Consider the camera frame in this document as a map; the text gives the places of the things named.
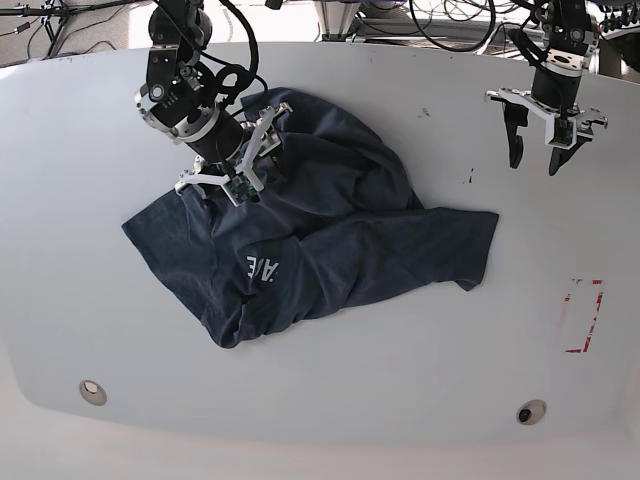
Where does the right table grommet hole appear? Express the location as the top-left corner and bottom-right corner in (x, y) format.
(516, 399), (547, 426)

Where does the table grommet hole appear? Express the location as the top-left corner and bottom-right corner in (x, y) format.
(516, 399), (547, 426)
(79, 380), (107, 407)

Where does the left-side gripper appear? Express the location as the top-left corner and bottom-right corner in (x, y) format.
(485, 76), (609, 176)

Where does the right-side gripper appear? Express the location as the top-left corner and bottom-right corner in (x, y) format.
(173, 102), (293, 194)

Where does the left table grommet hole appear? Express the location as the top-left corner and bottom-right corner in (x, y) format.
(79, 380), (107, 407)

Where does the left-side wrist camera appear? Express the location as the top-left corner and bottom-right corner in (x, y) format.
(551, 117), (575, 149)

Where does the black tripod stand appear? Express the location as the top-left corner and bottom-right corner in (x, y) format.
(0, 0), (136, 57)

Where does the metal frame post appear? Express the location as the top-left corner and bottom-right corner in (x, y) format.
(314, 1), (361, 42)

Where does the red tape rectangle marking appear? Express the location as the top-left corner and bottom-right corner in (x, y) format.
(559, 278), (605, 354)

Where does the right-side robot arm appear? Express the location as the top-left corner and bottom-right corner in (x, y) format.
(135, 1), (291, 206)

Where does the right-side wrist camera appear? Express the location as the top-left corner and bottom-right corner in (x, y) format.
(221, 174), (262, 207)

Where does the left-side robot arm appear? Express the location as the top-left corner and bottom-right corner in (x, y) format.
(485, 1), (608, 176)

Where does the grey table leg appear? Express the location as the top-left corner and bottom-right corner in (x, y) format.
(598, 39), (623, 79)

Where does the right-side arm black cable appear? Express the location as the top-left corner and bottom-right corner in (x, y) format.
(199, 0), (261, 109)

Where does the dark blue T-shirt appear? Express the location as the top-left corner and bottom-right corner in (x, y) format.
(122, 87), (499, 349)

